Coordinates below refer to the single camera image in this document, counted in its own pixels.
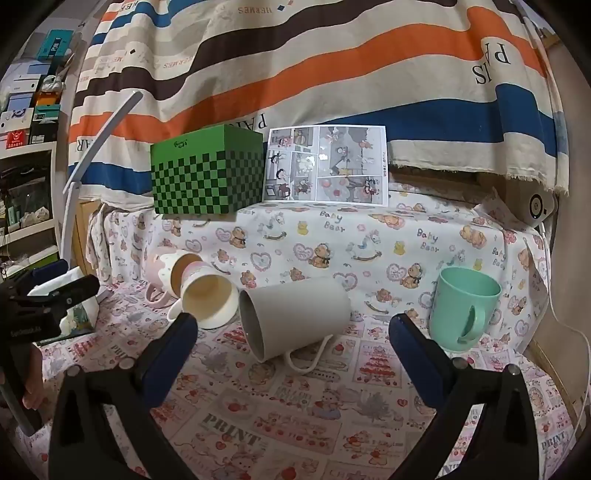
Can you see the stack of boxes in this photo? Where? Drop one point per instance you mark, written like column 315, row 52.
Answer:
column 34, row 92

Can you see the comic print sheet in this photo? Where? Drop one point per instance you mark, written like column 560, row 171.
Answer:
column 325, row 164

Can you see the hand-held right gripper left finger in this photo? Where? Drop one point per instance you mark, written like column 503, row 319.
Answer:
column 171, row 353

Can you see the cream cup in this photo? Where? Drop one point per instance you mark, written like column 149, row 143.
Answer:
column 207, row 300

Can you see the striped cloth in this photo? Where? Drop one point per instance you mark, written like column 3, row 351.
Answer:
column 323, row 64

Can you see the wooden board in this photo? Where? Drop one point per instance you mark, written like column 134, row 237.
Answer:
column 572, row 207

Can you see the pink cup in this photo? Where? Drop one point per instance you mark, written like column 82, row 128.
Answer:
column 164, row 272

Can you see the red patterned printed cloth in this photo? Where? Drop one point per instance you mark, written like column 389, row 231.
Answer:
column 286, row 415

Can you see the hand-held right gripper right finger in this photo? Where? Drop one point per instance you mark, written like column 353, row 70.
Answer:
column 419, row 364

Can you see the person's left hand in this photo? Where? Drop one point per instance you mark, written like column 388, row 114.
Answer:
column 33, row 387

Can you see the white shelf unit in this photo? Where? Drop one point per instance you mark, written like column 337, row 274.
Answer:
column 27, row 194

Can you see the bear printed cloth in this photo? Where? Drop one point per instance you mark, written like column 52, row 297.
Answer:
column 351, row 249

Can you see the green checkered box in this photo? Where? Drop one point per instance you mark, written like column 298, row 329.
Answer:
column 203, row 175

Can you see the white curved lamp stand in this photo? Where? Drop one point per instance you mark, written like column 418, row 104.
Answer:
column 99, row 138

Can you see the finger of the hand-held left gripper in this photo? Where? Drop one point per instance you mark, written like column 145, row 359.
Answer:
column 48, row 272
column 76, row 288

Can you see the mint green cup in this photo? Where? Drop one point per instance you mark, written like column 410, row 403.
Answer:
column 459, row 309

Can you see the grey cup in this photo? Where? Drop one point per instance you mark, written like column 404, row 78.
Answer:
column 295, row 318

